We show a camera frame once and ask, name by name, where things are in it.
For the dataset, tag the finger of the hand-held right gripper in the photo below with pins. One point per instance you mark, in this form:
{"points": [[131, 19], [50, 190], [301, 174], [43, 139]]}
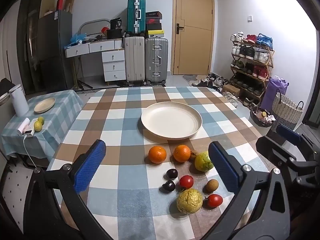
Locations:
{"points": [[288, 133], [271, 150]]}

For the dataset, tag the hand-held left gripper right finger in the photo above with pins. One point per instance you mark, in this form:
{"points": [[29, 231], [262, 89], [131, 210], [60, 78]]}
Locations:
{"points": [[223, 167]]}

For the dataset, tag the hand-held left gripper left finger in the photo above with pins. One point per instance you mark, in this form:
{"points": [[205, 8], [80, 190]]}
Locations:
{"points": [[90, 165]]}

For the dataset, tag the smooth yellow-green guava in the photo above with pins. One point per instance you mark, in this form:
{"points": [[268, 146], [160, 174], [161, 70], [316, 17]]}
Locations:
{"points": [[203, 162]]}

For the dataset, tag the brown kiwi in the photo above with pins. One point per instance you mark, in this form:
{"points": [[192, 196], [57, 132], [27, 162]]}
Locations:
{"points": [[212, 185]]}

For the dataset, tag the red tomato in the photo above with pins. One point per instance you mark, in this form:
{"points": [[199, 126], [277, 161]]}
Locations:
{"points": [[186, 182], [215, 200]]}

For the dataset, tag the orange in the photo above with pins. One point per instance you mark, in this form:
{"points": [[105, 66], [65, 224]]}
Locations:
{"points": [[182, 153], [157, 154]]}

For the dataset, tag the wrinkled yellow-green guava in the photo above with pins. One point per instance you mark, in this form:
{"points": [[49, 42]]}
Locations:
{"points": [[189, 201]]}

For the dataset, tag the dark plum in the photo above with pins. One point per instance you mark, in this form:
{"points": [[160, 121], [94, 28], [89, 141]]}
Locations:
{"points": [[172, 174], [168, 186]]}

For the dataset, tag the large cream plate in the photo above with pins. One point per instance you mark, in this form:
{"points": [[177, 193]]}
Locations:
{"points": [[171, 120]]}

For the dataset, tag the white woven basket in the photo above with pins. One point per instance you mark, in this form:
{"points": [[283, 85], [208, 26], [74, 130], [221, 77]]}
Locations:
{"points": [[285, 110]]}

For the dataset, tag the dark basket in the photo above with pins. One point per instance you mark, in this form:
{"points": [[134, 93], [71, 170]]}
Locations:
{"points": [[260, 122]]}

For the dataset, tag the purple bag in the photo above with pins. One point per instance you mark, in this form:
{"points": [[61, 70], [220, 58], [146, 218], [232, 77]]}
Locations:
{"points": [[271, 92]]}

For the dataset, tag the brown blue checked tablecloth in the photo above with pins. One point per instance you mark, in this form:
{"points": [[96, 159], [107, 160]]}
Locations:
{"points": [[120, 120]]}

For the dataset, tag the light blue checked cloth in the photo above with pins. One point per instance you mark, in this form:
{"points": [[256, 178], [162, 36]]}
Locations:
{"points": [[57, 115]]}

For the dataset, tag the white mesh sneakers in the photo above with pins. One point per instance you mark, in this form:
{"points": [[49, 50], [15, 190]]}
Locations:
{"points": [[230, 99]]}

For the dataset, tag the small yellow fruit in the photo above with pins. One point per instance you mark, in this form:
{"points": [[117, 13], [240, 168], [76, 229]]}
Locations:
{"points": [[37, 126]]}

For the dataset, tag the small green fruit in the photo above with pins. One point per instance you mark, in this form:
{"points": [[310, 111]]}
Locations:
{"points": [[41, 120]]}

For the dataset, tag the white power bank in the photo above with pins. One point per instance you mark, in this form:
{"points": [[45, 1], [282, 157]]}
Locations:
{"points": [[29, 133]]}

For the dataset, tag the cardboard box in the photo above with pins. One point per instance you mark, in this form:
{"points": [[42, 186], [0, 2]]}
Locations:
{"points": [[231, 89]]}

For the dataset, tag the small cream plate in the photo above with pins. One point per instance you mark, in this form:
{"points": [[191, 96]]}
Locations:
{"points": [[44, 105]]}

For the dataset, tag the small white device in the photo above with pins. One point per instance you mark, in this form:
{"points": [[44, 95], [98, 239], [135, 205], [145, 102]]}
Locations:
{"points": [[23, 126]]}

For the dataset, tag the white perforated panel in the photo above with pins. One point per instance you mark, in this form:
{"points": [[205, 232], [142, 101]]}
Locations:
{"points": [[15, 187]]}

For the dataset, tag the wooden shoe rack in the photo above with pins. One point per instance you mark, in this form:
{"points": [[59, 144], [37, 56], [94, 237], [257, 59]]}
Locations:
{"points": [[270, 55]]}

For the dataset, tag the pile of sneakers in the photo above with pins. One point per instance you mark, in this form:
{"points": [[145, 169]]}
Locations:
{"points": [[210, 80]]}

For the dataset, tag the rows of assorted shoes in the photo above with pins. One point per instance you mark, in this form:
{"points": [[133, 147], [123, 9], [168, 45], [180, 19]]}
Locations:
{"points": [[250, 52]]}

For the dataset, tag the white kettle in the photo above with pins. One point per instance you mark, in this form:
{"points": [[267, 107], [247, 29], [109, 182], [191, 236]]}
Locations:
{"points": [[18, 102]]}

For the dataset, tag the grey doormat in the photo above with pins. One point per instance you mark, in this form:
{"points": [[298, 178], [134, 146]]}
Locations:
{"points": [[190, 78]]}

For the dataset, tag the white drawer cabinet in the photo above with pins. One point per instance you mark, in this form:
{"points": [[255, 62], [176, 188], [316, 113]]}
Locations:
{"points": [[113, 65]]}

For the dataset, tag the black chair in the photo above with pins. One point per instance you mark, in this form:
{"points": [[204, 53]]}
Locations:
{"points": [[6, 87]]}

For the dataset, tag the beige suitcase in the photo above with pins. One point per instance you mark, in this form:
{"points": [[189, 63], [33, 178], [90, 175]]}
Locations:
{"points": [[135, 60]]}

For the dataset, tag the white desk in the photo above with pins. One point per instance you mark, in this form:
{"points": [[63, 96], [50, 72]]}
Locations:
{"points": [[100, 46]]}

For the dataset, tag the dark grey fridge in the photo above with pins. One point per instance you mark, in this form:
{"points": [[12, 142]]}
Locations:
{"points": [[53, 50]]}

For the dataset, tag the silver suitcase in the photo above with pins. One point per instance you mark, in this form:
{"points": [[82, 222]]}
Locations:
{"points": [[156, 60]]}

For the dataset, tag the blue plastic bag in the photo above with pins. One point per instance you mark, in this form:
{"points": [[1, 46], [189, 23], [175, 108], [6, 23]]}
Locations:
{"points": [[77, 38]]}

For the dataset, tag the wooden door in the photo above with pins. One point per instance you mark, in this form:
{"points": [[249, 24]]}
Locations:
{"points": [[192, 42]]}

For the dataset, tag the black bag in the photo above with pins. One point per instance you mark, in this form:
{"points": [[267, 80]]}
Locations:
{"points": [[114, 34]]}

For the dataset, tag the red cap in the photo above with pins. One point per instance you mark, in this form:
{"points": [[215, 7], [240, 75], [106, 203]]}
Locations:
{"points": [[105, 30]]}

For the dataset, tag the dark wardrobe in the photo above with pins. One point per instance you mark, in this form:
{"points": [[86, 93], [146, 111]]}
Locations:
{"points": [[30, 42]]}

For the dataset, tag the grey arched mirror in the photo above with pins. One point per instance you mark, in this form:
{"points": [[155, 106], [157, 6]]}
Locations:
{"points": [[86, 25]]}

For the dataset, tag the black printed box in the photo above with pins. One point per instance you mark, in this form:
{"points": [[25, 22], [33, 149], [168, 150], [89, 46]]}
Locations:
{"points": [[115, 23]]}

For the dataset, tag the yellow black shoebox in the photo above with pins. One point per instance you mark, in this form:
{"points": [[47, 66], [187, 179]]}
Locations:
{"points": [[156, 33]]}

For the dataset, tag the teal suitcase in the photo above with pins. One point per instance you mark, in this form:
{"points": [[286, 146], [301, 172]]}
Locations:
{"points": [[132, 15]]}

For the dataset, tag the brown paper bag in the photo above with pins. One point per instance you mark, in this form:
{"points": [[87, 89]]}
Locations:
{"points": [[70, 3]]}

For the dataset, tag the red paper bag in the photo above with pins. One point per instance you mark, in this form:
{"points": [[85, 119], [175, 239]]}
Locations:
{"points": [[60, 3]]}

